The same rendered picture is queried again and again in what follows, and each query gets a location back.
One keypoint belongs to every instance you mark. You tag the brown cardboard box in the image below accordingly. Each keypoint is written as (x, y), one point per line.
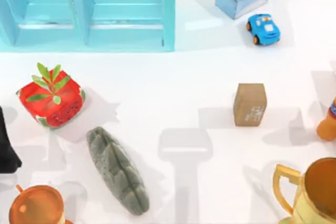
(249, 104)

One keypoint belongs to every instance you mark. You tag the grey-green bread loaf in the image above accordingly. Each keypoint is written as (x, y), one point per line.
(118, 171)

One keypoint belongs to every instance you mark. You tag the light blue rack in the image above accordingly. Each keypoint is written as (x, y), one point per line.
(126, 11)

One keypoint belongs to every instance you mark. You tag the red watermelon plant pot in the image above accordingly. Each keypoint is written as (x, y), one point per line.
(52, 103)

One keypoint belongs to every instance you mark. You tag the blue toy car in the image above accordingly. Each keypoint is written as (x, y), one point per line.
(263, 28)

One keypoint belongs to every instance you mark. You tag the orange bottle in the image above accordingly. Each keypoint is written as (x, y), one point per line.
(328, 127)

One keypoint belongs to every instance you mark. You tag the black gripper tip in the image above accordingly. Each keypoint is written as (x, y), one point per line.
(6, 145)

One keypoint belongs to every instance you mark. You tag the copper cup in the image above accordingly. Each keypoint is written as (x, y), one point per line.
(36, 205)

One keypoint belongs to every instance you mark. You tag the gold trophy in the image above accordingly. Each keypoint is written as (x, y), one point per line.
(315, 195)

